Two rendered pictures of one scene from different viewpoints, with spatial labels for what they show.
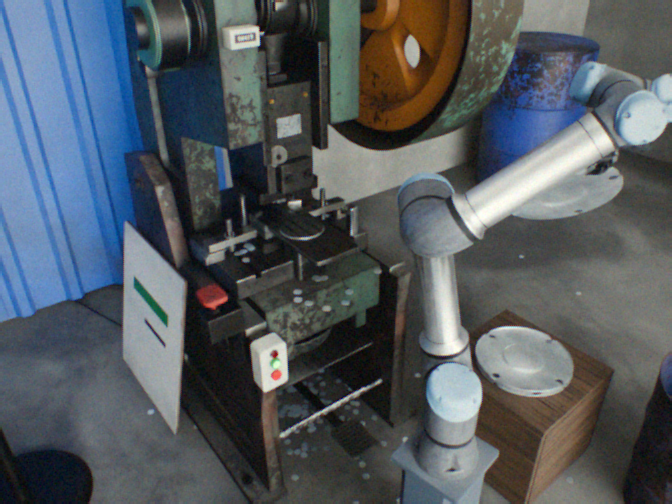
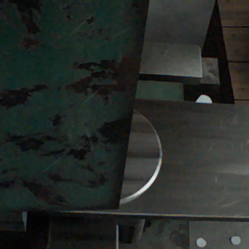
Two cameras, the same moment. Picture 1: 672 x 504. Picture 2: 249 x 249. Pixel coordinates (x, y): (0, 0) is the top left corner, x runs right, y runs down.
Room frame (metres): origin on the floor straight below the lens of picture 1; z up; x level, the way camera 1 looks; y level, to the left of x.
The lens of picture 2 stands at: (1.23, 0.39, 1.35)
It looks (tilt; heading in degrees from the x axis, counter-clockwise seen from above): 61 degrees down; 301
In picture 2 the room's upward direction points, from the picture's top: 8 degrees clockwise
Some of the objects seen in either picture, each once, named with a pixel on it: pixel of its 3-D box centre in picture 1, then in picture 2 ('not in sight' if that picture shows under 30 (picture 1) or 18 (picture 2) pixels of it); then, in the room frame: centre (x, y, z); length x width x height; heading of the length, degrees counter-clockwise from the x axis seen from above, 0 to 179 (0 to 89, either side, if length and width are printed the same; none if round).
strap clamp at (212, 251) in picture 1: (227, 236); not in sight; (1.42, 0.33, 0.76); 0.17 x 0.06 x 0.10; 127
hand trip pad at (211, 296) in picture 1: (213, 305); not in sight; (1.14, 0.32, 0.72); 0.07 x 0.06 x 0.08; 37
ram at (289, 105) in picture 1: (280, 131); not in sight; (1.49, 0.17, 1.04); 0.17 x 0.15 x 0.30; 37
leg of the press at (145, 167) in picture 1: (188, 311); not in sight; (1.47, 0.49, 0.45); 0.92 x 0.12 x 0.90; 37
